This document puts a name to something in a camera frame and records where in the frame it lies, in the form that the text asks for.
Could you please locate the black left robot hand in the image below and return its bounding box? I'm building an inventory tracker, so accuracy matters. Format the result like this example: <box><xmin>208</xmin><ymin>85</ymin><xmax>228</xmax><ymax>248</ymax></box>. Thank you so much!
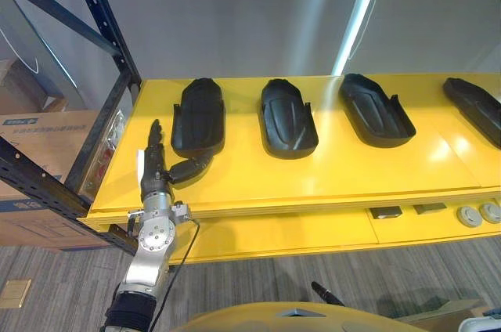
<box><xmin>135</xmin><ymin>119</ymin><xmax>215</xmax><ymax>197</ymax></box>

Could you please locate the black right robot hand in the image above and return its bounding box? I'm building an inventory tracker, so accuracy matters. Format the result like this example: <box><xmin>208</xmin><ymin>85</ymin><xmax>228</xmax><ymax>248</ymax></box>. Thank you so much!
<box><xmin>311</xmin><ymin>280</ymin><xmax>346</xmax><ymax>308</ymax></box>

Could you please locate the black plastic housing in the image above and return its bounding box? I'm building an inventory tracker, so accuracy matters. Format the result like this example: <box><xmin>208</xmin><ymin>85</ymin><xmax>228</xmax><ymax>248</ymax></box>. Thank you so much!
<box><xmin>260</xmin><ymin>78</ymin><xmax>319</xmax><ymax>160</ymax></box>
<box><xmin>338</xmin><ymin>72</ymin><xmax>416</xmax><ymax>149</ymax></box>
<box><xmin>442</xmin><ymin>77</ymin><xmax>501</xmax><ymax>149</ymax></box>
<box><xmin>171</xmin><ymin>78</ymin><xmax>227</xmax><ymax>159</ymax></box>

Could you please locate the yellow shelf board with parts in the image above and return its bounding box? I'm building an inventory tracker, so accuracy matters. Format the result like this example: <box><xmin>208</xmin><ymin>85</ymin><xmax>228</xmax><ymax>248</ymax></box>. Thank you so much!
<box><xmin>168</xmin><ymin>197</ymin><xmax>501</xmax><ymax>266</ymax></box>

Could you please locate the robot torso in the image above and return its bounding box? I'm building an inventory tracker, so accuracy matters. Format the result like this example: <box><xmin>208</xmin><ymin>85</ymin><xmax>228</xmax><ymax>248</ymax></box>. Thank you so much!
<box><xmin>189</xmin><ymin>301</ymin><xmax>431</xmax><ymax>332</ymax></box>

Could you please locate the dark rectangular part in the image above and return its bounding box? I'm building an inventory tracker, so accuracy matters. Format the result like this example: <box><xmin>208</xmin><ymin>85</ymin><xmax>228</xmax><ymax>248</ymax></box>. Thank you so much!
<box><xmin>369</xmin><ymin>206</ymin><xmax>404</xmax><ymax>220</ymax></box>

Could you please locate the large printed cardboard box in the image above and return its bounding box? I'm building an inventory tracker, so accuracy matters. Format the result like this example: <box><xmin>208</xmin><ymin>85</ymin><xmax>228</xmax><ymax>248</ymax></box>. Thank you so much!
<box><xmin>0</xmin><ymin>110</ymin><xmax>101</xmax><ymax>197</ymax></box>

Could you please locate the flat cardboard piece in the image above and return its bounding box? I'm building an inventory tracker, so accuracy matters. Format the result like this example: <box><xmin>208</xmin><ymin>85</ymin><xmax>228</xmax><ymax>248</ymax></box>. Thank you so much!
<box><xmin>397</xmin><ymin>298</ymin><xmax>487</xmax><ymax>326</ymax></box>

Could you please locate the white and blue object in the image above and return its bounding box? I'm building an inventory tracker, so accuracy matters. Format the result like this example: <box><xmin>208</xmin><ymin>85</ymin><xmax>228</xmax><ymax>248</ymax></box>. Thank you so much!
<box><xmin>457</xmin><ymin>316</ymin><xmax>501</xmax><ymax>332</ymax></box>

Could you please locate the small brown cardboard box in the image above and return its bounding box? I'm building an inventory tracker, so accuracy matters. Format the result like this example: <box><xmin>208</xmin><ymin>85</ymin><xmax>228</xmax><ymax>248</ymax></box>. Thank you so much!
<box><xmin>0</xmin><ymin>58</ymin><xmax>79</xmax><ymax>114</ymax></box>

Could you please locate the grey round part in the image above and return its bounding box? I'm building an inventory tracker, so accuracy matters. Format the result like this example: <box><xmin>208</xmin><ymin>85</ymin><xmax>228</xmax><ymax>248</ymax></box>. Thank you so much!
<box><xmin>456</xmin><ymin>206</ymin><xmax>481</xmax><ymax>226</ymax></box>
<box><xmin>479</xmin><ymin>202</ymin><xmax>501</xmax><ymax>225</ymax></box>

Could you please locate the brass floor plate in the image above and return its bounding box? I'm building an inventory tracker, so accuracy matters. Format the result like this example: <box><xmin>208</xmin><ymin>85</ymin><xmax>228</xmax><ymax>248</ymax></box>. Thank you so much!
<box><xmin>0</xmin><ymin>277</ymin><xmax>34</xmax><ymax>310</ymax></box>

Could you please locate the white vertical pole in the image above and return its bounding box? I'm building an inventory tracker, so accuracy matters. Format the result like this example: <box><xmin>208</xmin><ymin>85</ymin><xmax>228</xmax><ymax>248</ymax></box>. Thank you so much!
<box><xmin>330</xmin><ymin>0</ymin><xmax>393</xmax><ymax>77</ymax></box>

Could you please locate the shelf frame label sticker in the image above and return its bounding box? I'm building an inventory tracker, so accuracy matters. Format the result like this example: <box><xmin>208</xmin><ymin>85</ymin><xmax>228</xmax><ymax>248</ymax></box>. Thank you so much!
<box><xmin>86</xmin><ymin>110</ymin><xmax>127</xmax><ymax>196</ymax></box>

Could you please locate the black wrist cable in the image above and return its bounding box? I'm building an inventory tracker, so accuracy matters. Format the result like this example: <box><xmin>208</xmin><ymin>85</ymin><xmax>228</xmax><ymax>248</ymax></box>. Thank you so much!
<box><xmin>150</xmin><ymin>216</ymin><xmax>201</xmax><ymax>332</ymax></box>

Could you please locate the black metal shelf frame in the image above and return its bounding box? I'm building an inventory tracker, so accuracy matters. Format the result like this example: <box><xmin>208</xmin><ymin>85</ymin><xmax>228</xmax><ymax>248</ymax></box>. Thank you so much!
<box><xmin>0</xmin><ymin>0</ymin><xmax>142</xmax><ymax>258</ymax></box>

